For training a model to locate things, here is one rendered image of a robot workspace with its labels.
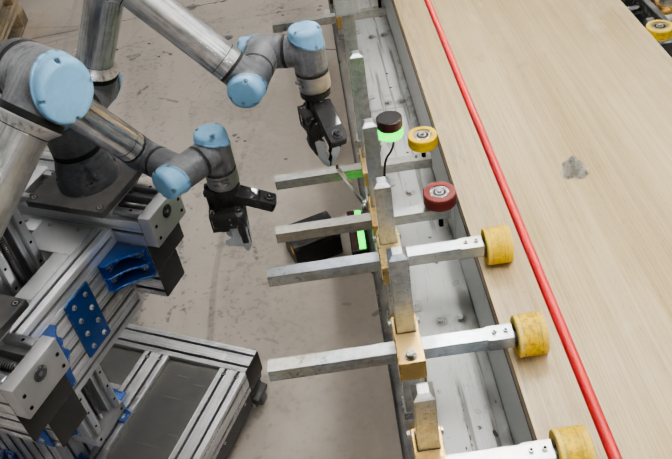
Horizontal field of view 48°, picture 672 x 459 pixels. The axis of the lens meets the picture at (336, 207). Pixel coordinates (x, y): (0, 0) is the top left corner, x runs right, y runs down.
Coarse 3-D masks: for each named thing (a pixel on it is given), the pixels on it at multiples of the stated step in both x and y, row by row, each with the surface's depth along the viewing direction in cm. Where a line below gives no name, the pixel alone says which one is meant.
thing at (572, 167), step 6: (570, 156) 184; (564, 162) 183; (570, 162) 183; (576, 162) 181; (582, 162) 183; (564, 168) 181; (570, 168) 179; (576, 168) 180; (582, 168) 179; (564, 174) 180; (570, 174) 179; (576, 174) 179; (582, 174) 178
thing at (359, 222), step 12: (348, 216) 186; (360, 216) 185; (396, 216) 183; (408, 216) 184; (420, 216) 184; (432, 216) 184; (444, 216) 184; (276, 228) 186; (288, 228) 185; (300, 228) 184; (312, 228) 184; (324, 228) 184; (336, 228) 184; (348, 228) 185; (360, 228) 185; (288, 240) 186
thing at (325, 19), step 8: (368, 8) 284; (376, 8) 283; (384, 8) 282; (312, 16) 285; (320, 16) 284; (328, 16) 283; (360, 16) 284; (368, 16) 284; (376, 16) 284; (272, 24) 284; (280, 24) 283; (288, 24) 283; (320, 24) 284
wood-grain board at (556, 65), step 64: (448, 0) 262; (512, 0) 255; (576, 0) 249; (448, 64) 228; (512, 64) 223; (576, 64) 218; (640, 64) 214; (448, 128) 202; (512, 128) 198; (576, 128) 194; (640, 128) 191; (512, 192) 178; (576, 192) 175; (640, 192) 172; (576, 256) 159; (640, 256) 157; (576, 320) 146; (640, 320) 144; (576, 384) 135; (640, 384) 133; (640, 448) 124
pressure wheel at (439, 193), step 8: (432, 184) 183; (440, 184) 183; (448, 184) 183; (424, 192) 182; (432, 192) 182; (440, 192) 181; (448, 192) 181; (424, 200) 181; (432, 200) 179; (440, 200) 178; (448, 200) 178; (432, 208) 180; (440, 208) 180; (448, 208) 180; (440, 224) 187
